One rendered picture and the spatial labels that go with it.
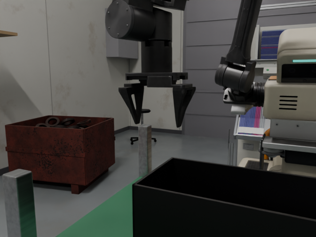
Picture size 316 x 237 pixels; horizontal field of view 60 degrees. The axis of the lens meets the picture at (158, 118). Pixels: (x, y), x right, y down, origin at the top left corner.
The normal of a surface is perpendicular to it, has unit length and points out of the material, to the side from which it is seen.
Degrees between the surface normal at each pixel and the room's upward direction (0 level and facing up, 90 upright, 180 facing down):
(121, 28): 91
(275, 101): 98
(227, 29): 90
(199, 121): 90
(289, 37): 43
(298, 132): 90
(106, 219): 0
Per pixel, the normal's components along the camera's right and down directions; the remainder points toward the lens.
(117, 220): 0.00, -0.99
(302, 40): -0.29, -0.63
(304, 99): -0.43, 0.28
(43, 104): 0.91, 0.07
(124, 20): -0.60, 0.14
